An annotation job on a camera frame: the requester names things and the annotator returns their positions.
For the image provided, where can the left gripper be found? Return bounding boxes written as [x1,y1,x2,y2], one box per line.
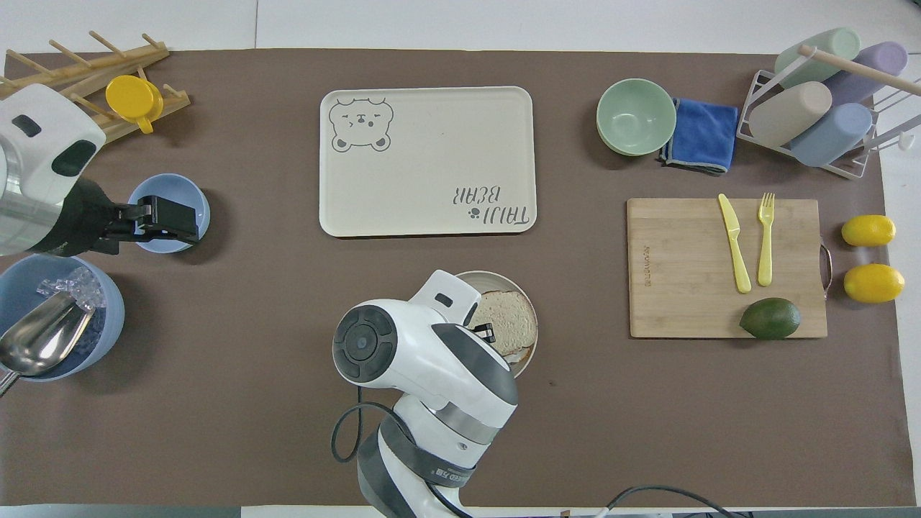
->
[30,176,201,258]

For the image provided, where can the grey round plate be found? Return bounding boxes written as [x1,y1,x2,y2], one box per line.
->
[453,270,540,381]

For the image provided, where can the bread slice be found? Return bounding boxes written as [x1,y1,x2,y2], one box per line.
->
[466,290,538,358]

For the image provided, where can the small blue bowl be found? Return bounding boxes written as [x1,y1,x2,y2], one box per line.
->
[127,173,212,255]

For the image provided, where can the clear ice cubes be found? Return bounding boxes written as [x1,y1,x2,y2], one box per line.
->
[36,267,106,312]

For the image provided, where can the large blue bowl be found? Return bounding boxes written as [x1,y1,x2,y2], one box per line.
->
[0,253,126,383]

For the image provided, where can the yellow plastic cup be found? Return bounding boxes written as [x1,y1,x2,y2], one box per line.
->
[105,75,165,135]

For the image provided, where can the wooden peg drying rack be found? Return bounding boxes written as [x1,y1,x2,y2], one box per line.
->
[0,31,192,146]

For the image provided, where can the metal scoop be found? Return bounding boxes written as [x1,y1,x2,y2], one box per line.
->
[0,291,96,398]

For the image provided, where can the cream tray with bear print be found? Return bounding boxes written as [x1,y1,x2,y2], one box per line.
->
[319,86,538,239]

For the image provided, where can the wooden cutting board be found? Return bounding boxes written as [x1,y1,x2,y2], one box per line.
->
[626,197,834,340]

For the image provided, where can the yellow plastic knife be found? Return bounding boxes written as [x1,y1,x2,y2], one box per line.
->
[717,192,753,295]

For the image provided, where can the green bowl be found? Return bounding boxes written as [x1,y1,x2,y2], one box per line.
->
[595,78,678,158]

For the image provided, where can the green avocado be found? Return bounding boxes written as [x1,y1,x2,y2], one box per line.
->
[738,296,802,341]

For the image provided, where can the yellow plastic fork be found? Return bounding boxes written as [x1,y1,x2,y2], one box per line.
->
[756,191,777,288]

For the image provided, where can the blue cloth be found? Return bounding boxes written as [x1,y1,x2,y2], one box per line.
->
[659,97,740,176]

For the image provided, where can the beige tumbler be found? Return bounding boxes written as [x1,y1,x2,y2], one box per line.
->
[748,81,834,149]

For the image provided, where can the yellow lemon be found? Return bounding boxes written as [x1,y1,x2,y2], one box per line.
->
[843,263,906,304]
[840,214,897,248]

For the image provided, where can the blue tumbler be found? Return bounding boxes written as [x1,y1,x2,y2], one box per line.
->
[789,102,874,168]

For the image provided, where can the green tumbler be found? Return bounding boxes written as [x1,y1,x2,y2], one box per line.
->
[774,27,862,89]

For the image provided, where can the wooden dowel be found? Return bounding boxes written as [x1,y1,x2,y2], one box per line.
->
[798,44,921,99]

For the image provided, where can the purple tumbler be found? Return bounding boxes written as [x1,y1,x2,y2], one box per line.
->
[822,40,909,106]

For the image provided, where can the black cable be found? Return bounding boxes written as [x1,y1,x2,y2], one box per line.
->
[603,486,743,518]
[330,387,476,518]

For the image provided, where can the white wire cup rack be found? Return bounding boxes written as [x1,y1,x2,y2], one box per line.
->
[735,43,921,181]

